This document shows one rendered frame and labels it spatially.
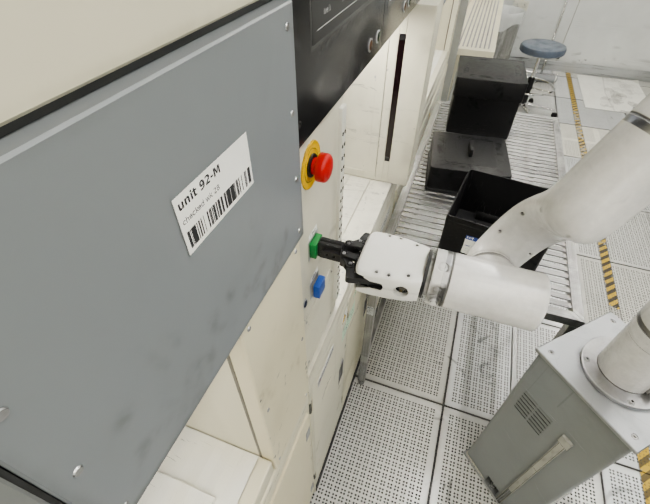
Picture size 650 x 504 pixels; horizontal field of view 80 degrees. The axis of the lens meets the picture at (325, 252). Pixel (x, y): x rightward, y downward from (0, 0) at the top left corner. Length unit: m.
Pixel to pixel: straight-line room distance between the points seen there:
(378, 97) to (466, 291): 0.80
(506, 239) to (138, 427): 0.54
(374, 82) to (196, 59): 0.99
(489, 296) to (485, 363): 1.46
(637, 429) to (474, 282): 0.68
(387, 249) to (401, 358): 1.36
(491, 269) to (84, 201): 0.49
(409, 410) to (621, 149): 1.46
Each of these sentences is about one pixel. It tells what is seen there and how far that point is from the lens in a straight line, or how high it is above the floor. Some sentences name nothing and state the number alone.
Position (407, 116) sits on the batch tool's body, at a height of 1.11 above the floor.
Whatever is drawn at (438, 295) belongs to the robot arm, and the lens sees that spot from 0.59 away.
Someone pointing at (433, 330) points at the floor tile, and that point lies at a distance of 2.05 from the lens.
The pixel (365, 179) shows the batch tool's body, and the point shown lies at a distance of 1.39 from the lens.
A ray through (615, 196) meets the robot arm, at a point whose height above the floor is 1.38.
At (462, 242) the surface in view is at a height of 0.85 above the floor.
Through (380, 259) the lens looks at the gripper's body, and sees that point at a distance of 0.58.
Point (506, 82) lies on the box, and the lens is 1.90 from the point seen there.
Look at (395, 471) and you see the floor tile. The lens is 1.73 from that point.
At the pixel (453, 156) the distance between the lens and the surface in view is 1.59.
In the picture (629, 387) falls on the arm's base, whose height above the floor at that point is 0.79.
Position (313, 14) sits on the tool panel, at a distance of 0.48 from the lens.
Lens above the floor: 1.64
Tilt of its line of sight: 44 degrees down
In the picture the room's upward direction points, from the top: straight up
